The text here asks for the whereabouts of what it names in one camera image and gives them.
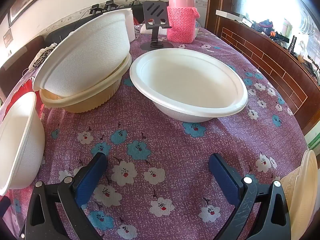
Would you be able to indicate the wooden cabinet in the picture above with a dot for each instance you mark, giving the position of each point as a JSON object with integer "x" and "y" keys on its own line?
{"x": 262, "y": 55}

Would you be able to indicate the white deep bowl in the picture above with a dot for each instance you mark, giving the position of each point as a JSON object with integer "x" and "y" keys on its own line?
{"x": 15, "y": 142}

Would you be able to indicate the white smooth wide bowl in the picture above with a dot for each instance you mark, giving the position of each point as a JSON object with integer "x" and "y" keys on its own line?
{"x": 185, "y": 80}

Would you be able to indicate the purple floral tablecloth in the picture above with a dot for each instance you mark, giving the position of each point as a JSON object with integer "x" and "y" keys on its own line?
{"x": 162, "y": 150}

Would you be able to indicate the pink thermos with knitted sleeve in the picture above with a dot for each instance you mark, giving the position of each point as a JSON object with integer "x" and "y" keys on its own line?
{"x": 181, "y": 22}

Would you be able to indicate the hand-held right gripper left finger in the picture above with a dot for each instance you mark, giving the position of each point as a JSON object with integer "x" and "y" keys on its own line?
{"x": 91, "y": 175}

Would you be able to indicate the white textured bowl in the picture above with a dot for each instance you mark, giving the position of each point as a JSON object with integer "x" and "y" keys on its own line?
{"x": 82, "y": 55}

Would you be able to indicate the framed painting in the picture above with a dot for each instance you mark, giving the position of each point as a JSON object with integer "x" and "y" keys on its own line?
{"x": 25, "y": 2}

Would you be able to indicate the white panel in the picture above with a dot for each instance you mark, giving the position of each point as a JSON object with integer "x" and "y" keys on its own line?
{"x": 230, "y": 15}

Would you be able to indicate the cream patterned bowl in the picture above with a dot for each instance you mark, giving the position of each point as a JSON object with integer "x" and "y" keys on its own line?
{"x": 302, "y": 200}

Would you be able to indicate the black clamp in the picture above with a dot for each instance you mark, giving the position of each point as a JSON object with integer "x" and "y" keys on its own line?
{"x": 111, "y": 5}
{"x": 95, "y": 8}

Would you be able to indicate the black phone stand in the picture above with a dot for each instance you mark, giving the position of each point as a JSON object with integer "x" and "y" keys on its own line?
{"x": 153, "y": 12}

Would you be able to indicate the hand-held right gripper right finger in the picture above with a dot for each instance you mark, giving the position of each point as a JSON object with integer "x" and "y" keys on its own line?
{"x": 225, "y": 177}

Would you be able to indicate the small wall plaque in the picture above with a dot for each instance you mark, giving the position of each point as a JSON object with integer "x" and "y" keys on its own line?
{"x": 7, "y": 38}

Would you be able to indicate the cream ribbed bowl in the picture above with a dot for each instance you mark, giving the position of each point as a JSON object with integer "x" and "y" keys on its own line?
{"x": 85, "y": 102}

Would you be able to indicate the leopard print cloth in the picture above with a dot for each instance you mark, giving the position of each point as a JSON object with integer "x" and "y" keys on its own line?
{"x": 41, "y": 57}

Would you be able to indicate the white cup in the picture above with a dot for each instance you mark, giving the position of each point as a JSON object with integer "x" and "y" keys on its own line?
{"x": 130, "y": 25}

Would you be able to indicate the wooden door frame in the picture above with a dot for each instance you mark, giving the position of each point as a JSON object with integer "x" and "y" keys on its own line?
{"x": 215, "y": 2}

